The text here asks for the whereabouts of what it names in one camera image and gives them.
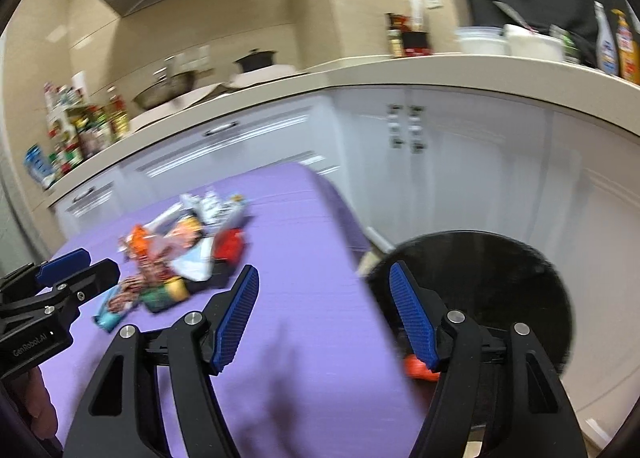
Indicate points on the steel wok pan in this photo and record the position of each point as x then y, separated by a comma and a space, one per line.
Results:
165, 90

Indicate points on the green yellow black tube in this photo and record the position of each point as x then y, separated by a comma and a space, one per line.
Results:
163, 297

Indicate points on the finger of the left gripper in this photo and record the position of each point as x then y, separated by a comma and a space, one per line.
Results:
75, 282
57, 270

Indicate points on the blue white bag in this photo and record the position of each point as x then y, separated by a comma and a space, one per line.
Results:
38, 167

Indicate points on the dark soy sauce bottle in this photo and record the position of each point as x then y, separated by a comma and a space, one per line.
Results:
394, 35

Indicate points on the black trash bin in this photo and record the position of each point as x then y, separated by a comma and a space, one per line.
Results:
497, 280

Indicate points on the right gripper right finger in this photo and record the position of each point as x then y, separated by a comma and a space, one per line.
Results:
531, 415

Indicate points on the purple tablecloth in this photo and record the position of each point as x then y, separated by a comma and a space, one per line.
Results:
316, 373

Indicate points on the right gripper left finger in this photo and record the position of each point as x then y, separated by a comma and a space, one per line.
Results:
119, 414

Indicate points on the white bowl with spoon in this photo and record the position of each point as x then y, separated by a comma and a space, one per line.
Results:
525, 42

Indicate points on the teal white tube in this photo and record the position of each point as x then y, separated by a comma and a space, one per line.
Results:
113, 309

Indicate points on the cooking oil bottle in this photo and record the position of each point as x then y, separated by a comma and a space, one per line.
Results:
118, 113

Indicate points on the left human hand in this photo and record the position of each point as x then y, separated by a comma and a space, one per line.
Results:
33, 395

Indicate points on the white storage container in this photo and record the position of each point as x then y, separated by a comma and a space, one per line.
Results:
482, 40

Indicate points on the orange wrapper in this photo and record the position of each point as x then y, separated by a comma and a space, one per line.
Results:
136, 245

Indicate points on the red patterned snack wrapper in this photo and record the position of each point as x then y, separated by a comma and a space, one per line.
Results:
150, 273

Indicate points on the white blue tube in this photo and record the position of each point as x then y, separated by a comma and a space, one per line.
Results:
217, 214

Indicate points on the black clay pot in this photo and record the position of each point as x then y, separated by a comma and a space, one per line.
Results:
256, 59

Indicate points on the red black box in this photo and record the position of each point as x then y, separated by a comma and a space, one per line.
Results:
415, 44

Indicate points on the white spray bottle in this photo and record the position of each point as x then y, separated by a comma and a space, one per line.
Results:
605, 47

